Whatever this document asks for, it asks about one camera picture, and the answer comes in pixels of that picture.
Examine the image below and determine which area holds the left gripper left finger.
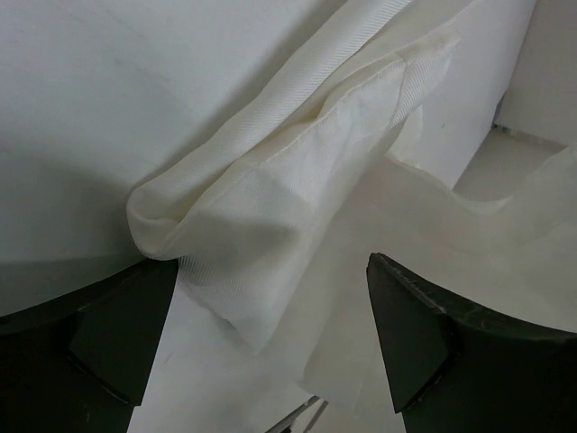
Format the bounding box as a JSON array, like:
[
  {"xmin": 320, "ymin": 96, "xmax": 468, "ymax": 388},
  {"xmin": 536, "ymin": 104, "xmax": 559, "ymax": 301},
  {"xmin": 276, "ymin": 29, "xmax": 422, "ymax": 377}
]
[{"xmin": 1, "ymin": 260, "xmax": 177, "ymax": 433}]

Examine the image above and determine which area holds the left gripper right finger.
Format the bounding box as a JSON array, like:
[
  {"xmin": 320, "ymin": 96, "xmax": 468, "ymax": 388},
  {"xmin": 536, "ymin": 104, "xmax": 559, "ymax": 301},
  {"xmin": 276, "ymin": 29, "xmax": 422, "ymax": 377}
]
[{"xmin": 367, "ymin": 253, "xmax": 576, "ymax": 432}]

